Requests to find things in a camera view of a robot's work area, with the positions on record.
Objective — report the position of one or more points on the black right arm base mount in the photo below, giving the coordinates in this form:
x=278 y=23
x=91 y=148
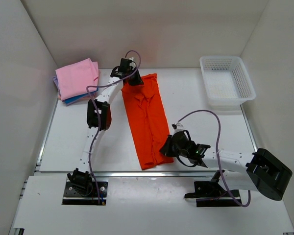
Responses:
x=211 y=194

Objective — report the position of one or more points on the lilac folded t shirt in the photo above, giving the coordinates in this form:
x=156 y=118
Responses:
x=55 y=82

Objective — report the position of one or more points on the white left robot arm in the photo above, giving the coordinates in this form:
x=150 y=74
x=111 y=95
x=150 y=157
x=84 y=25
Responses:
x=99 y=116

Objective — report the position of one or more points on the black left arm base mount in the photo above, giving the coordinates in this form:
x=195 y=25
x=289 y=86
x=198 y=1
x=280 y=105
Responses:
x=82 y=189

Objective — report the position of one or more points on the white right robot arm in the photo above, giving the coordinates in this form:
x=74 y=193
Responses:
x=259 y=171

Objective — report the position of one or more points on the orange t shirt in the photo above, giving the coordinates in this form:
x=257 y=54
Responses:
x=147 y=121

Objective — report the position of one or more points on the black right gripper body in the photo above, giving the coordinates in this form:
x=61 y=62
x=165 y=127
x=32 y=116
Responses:
x=166 y=147

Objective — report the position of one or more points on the pink folded t shirt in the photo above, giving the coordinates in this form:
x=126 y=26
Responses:
x=73 y=79

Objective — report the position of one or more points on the blue folded t shirt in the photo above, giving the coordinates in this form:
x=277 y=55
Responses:
x=80 y=98

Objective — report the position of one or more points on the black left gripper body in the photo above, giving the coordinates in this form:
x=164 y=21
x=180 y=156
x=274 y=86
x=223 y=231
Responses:
x=135 y=78

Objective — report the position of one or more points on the white plastic basket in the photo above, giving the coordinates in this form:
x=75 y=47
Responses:
x=226 y=82

